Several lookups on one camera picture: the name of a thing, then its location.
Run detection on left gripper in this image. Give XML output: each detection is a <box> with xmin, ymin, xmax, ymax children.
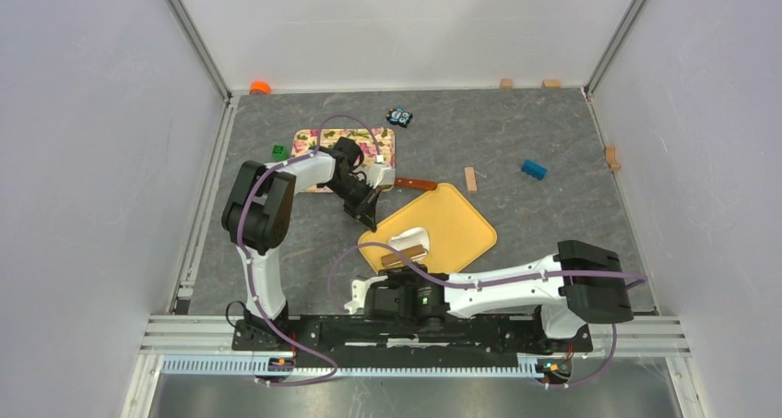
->
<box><xmin>323</xmin><ymin>176</ymin><xmax>383</xmax><ymax>233</ymax></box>

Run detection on white dough ball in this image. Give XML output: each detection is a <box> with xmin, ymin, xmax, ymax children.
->
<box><xmin>387</xmin><ymin>227</ymin><xmax>431</xmax><ymax>254</ymax></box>

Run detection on yellow cutting mat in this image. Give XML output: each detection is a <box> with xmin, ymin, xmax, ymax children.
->
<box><xmin>359</xmin><ymin>183</ymin><xmax>497</xmax><ymax>273</ymax></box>

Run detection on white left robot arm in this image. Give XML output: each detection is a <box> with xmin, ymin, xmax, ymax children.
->
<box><xmin>221</xmin><ymin>137</ymin><xmax>380</xmax><ymax>352</ymax></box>

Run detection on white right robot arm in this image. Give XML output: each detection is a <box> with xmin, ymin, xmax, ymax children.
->
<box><xmin>341</xmin><ymin>240</ymin><xmax>643</xmax><ymax>352</ymax></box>

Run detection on floral pattern tray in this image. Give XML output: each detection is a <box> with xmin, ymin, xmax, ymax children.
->
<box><xmin>290</xmin><ymin>127</ymin><xmax>396</xmax><ymax>194</ymax></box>

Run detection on black patterned small box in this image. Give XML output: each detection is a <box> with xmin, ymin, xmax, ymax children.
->
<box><xmin>385</xmin><ymin>108</ymin><xmax>413</xmax><ymax>128</ymax></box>

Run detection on green plastic block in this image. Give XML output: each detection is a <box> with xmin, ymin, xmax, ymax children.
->
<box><xmin>271</xmin><ymin>145</ymin><xmax>290</xmax><ymax>161</ymax></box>

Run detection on small wooden block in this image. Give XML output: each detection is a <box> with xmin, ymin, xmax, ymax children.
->
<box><xmin>464</xmin><ymin>166</ymin><xmax>478</xmax><ymax>193</ymax></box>

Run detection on orange plastic cap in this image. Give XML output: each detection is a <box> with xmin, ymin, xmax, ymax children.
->
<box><xmin>248</xmin><ymin>81</ymin><xmax>272</xmax><ymax>95</ymax></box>

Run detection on blue plastic block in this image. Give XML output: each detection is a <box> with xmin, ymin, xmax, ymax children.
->
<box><xmin>520</xmin><ymin>160</ymin><xmax>548</xmax><ymax>181</ymax></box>

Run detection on wooden piece right edge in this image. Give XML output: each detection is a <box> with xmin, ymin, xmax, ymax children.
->
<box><xmin>604</xmin><ymin>145</ymin><xmax>622</xmax><ymax>173</ymax></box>

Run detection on metal scraper with wooden handle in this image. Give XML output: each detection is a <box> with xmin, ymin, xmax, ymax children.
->
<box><xmin>394</xmin><ymin>177</ymin><xmax>438</xmax><ymax>192</ymax></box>

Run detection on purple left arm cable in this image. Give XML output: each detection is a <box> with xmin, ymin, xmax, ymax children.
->
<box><xmin>235</xmin><ymin>113</ymin><xmax>386</xmax><ymax>387</ymax></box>

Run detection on wooden block at back wall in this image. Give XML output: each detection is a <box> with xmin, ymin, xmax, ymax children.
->
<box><xmin>499</xmin><ymin>78</ymin><xmax>514</xmax><ymax>90</ymax></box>

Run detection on light blue cable duct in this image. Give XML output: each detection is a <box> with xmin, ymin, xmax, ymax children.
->
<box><xmin>160</xmin><ymin>354</ymin><xmax>545</xmax><ymax>378</ymax></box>

